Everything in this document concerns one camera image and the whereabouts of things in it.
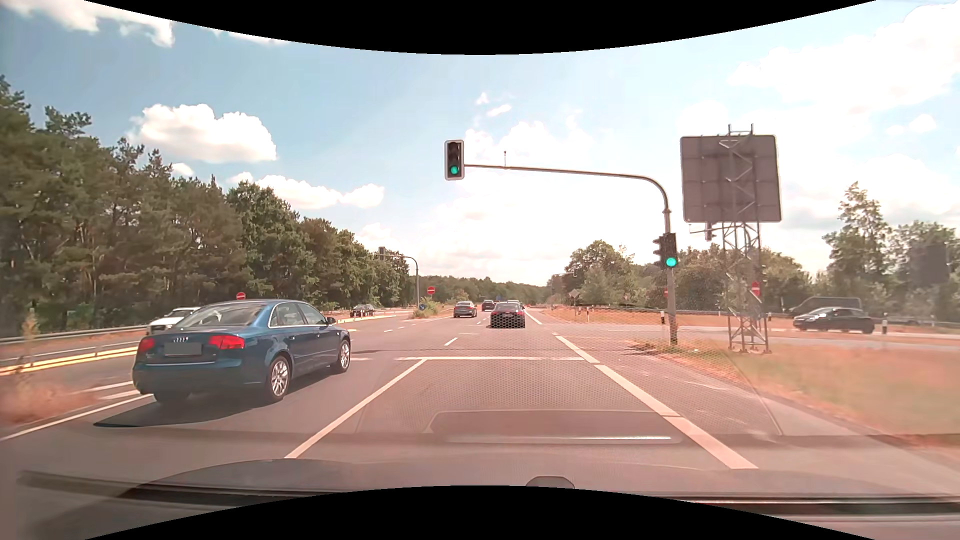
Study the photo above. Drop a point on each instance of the grey car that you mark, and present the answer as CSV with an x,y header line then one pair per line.
x,y
464,308

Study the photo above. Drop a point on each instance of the grass traffic island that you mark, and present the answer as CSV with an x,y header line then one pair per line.
x,y
426,308

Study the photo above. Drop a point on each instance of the grey asphalt road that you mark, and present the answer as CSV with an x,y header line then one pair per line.
x,y
495,390

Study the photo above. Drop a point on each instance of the car's own bonnet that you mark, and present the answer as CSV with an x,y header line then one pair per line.
x,y
480,474

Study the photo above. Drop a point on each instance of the road markings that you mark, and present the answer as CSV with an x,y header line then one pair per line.
x,y
654,406

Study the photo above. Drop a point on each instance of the blue saloon car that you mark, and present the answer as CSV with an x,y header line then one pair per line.
x,y
247,346

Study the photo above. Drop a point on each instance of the group of trees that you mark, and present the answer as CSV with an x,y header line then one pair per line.
x,y
750,274

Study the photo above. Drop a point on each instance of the white car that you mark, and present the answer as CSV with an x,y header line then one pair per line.
x,y
171,319

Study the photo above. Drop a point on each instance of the wood of tall trees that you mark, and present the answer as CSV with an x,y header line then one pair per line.
x,y
150,240

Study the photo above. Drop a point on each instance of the dark van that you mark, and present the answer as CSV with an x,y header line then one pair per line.
x,y
825,303

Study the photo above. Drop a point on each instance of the black car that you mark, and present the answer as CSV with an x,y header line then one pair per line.
x,y
834,320

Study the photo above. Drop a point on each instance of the dry grass verge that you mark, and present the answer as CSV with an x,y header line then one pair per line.
x,y
847,379

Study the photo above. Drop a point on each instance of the dry grass median strip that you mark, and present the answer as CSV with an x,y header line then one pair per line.
x,y
37,397

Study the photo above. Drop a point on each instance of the large sign on lattice frame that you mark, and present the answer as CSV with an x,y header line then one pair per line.
x,y
729,178

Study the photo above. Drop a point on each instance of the metal guard rail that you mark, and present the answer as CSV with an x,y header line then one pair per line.
x,y
750,313
67,334

